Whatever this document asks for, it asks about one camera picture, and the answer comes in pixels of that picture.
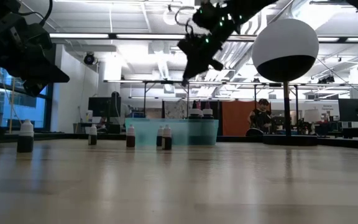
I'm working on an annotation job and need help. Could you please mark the teal translucent plastic bin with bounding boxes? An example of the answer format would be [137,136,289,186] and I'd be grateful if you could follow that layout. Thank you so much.
[124,117,220,147]

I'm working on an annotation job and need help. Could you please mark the black monitor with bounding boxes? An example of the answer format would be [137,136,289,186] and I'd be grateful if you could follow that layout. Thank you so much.
[337,98,358,123]
[88,96,122,118]

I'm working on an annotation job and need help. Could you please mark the small beige-label dropper bottle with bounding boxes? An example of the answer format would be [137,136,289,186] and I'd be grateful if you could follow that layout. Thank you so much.
[88,124,98,146]

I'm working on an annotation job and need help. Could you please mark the small black dropper bottle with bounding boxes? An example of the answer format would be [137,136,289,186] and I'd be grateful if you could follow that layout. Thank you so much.
[156,125,164,147]

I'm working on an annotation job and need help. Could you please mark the blue dropper bottle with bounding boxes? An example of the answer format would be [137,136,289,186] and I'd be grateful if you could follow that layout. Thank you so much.
[162,124,173,151]

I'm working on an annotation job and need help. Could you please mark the person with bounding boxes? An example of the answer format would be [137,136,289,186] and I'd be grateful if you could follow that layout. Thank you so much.
[247,98,272,135]
[109,91,132,125]

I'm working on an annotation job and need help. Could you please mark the large blue food coloring bottle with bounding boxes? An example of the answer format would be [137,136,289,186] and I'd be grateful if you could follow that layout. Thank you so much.
[188,100,201,120]

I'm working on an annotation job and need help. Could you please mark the white shade table lamp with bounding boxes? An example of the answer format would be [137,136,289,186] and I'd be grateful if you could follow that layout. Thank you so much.
[303,108,322,135]

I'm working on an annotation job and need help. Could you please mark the large purple food coloring bottle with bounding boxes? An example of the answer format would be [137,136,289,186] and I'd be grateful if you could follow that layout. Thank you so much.
[201,100,214,120]

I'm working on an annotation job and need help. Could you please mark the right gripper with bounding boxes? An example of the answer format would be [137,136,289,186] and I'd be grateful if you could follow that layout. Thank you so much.
[177,12,233,84]

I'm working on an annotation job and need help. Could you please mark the small dark dropper bottle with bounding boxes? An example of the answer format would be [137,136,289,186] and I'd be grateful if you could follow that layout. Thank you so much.
[16,119,35,154]

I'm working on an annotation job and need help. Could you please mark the ceiling strip light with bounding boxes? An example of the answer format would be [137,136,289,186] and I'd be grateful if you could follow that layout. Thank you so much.
[48,32,257,41]

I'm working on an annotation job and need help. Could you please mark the white ring light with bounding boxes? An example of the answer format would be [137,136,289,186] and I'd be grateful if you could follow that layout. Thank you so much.
[162,7,180,26]

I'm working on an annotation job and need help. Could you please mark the orange partition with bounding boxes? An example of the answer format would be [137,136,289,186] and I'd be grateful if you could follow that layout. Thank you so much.
[221,100,254,137]

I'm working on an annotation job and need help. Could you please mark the small maroon dropper bottle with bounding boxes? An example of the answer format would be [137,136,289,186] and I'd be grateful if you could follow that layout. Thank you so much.
[126,124,136,148]

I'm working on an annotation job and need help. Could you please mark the white globe lamp black stand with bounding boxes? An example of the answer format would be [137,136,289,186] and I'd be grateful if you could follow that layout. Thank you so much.
[251,17,320,147]

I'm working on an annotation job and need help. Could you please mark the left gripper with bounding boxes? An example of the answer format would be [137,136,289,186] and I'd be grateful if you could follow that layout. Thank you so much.
[0,12,70,97]

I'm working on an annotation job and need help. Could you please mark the black ceiling spotlight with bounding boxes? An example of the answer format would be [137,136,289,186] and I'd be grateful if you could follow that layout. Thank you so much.
[83,52,96,66]

